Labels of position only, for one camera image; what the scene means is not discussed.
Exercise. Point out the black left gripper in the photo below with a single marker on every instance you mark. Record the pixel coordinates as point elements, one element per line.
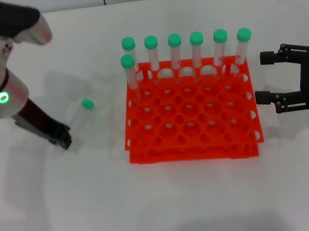
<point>38,119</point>

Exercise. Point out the green-capped clear test tube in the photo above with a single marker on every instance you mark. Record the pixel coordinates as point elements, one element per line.
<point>128,43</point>
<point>174,40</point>
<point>127,61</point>
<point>151,42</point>
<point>244,34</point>
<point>220,35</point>
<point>196,38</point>
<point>87,104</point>

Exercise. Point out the orange test tube rack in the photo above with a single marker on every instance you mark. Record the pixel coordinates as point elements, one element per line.
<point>193,148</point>

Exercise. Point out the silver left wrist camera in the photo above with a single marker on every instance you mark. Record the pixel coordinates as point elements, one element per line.
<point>32,32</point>

